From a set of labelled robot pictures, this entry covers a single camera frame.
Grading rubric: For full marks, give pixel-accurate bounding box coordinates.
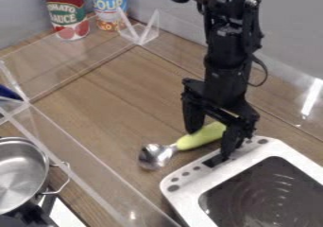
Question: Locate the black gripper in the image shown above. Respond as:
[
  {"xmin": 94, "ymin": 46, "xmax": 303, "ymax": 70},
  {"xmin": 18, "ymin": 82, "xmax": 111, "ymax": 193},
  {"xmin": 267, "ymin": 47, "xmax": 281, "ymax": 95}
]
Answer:
[{"xmin": 182, "ymin": 60, "xmax": 261, "ymax": 159}]

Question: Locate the green handled metal spoon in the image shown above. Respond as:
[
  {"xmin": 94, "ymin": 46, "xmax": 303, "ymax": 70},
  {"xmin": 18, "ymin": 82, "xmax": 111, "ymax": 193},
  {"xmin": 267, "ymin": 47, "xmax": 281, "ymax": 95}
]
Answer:
[{"xmin": 138, "ymin": 121, "xmax": 226, "ymax": 170}]

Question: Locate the clear acrylic left bracket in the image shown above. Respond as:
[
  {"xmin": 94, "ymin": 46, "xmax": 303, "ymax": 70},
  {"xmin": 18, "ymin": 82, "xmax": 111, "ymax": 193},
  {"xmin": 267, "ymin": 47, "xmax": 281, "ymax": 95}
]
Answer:
[{"xmin": 0, "ymin": 60, "xmax": 30, "ymax": 126}]

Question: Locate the black stove under pot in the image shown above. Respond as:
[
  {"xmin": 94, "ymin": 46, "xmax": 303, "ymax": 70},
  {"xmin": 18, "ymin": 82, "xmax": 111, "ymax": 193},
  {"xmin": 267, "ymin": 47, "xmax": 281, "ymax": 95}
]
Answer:
[{"xmin": 0, "ymin": 195, "xmax": 59, "ymax": 227}]

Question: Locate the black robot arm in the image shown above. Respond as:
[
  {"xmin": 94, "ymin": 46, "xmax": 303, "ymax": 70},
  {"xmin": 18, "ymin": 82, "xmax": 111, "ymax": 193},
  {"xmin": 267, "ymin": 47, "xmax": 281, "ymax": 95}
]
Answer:
[{"xmin": 173, "ymin": 0, "xmax": 265, "ymax": 159}]

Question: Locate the stainless steel pot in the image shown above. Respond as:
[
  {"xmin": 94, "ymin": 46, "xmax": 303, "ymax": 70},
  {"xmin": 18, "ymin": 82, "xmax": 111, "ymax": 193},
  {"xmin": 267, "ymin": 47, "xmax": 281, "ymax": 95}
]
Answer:
[{"xmin": 0, "ymin": 137, "xmax": 71, "ymax": 215}]

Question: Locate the white and black stove top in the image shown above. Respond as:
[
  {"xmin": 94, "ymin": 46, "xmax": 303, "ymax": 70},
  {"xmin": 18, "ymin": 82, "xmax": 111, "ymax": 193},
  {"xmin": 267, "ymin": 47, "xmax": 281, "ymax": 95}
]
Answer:
[{"xmin": 159, "ymin": 136, "xmax": 323, "ymax": 227}]

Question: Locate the blue object at left edge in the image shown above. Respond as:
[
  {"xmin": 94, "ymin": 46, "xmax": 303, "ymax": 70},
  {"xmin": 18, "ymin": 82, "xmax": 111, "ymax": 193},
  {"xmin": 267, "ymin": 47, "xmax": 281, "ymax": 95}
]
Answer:
[{"xmin": 0, "ymin": 84, "xmax": 23, "ymax": 101}]

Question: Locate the clear acrylic corner bracket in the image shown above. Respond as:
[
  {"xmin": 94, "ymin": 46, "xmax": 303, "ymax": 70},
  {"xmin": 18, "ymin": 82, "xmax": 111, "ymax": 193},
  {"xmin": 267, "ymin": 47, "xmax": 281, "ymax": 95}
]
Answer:
[{"xmin": 118, "ymin": 8, "xmax": 159, "ymax": 46}]

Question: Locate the tomato sauce can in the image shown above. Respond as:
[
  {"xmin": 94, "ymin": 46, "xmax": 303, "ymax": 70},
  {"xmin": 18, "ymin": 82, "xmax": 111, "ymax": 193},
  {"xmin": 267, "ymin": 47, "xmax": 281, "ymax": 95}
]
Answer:
[{"xmin": 46, "ymin": 0, "xmax": 90, "ymax": 41}]

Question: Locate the alphabet soup can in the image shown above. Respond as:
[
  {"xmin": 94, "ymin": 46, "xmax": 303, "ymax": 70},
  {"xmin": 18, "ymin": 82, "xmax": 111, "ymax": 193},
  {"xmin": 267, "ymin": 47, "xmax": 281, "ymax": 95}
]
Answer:
[{"xmin": 93, "ymin": 0, "xmax": 127, "ymax": 31}]

